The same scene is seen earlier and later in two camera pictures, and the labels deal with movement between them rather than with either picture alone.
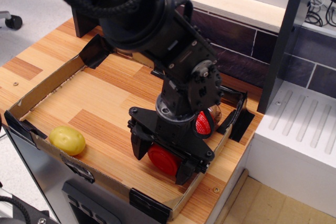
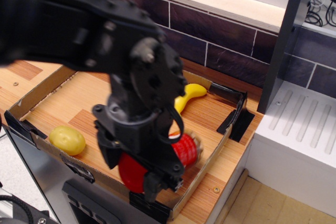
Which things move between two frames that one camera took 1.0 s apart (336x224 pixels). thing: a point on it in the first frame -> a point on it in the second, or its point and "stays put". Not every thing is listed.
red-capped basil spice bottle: [167, 162] -> [132, 168]
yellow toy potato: [68, 140] stays put
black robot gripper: [172, 131] -> [126, 124]
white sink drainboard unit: [292, 155] stays put
